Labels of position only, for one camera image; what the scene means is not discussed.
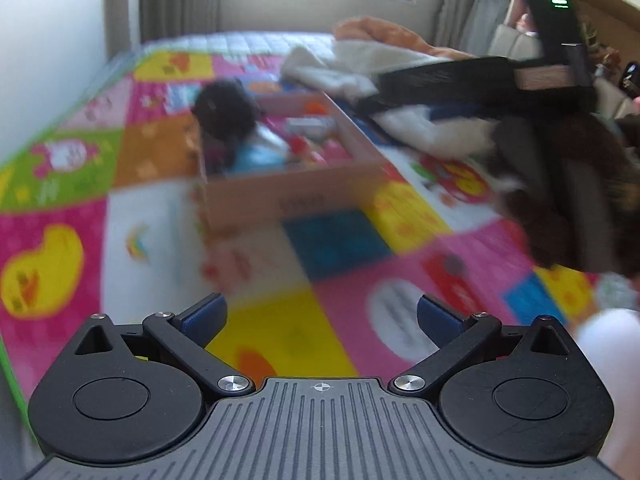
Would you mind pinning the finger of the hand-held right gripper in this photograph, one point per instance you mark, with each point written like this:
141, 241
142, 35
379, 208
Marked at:
450, 80
375, 107

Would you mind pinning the orange cloth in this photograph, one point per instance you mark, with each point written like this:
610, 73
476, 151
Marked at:
385, 32

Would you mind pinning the grey upholstered chair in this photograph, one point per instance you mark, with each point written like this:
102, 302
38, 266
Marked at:
487, 15

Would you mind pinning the blue toy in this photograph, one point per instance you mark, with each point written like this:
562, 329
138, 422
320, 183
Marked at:
260, 155

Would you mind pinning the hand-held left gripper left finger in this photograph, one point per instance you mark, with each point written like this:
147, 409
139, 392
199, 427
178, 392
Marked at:
205, 317

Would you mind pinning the quilted bed sheet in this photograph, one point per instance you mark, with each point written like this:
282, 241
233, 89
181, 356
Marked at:
240, 40

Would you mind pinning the white fluffy blanket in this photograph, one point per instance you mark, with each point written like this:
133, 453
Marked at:
340, 70

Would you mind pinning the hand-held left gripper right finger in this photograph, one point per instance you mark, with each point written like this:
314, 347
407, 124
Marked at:
440, 317

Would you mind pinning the colourful cartoon play mat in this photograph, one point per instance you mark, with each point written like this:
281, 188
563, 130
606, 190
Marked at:
350, 310

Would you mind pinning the pink cardboard box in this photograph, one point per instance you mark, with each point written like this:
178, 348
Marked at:
280, 200

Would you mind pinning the grey curtain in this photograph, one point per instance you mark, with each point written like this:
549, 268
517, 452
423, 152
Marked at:
175, 0
445, 0

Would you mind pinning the small white box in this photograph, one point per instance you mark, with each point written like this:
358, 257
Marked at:
310, 127

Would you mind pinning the yellow red toy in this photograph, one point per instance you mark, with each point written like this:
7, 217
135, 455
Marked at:
306, 149

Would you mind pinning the black plush toy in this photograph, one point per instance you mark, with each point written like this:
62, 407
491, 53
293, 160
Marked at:
222, 115

